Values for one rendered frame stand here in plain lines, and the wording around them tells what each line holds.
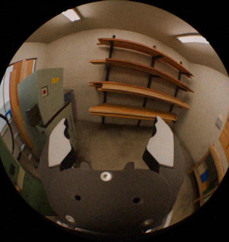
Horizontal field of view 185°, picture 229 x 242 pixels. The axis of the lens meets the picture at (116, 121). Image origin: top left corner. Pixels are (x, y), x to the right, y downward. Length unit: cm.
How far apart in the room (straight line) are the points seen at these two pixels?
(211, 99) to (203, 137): 105
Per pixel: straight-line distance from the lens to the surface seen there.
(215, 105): 251
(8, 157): 85
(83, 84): 200
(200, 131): 259
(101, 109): 159
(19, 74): 228
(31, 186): 93
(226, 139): 243
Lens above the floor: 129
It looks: 32 degrees down
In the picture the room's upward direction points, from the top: 9 degrees clockwise
